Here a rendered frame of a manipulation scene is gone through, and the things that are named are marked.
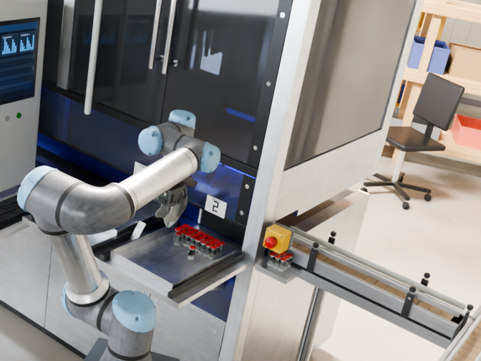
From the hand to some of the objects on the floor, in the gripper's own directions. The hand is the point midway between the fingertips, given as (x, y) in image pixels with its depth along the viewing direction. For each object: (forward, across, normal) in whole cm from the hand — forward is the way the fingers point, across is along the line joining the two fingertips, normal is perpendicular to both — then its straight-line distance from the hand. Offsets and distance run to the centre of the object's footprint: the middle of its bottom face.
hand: (169, 222), depth 215 cm
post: (+110, +10, +39) cm, 117 cm away
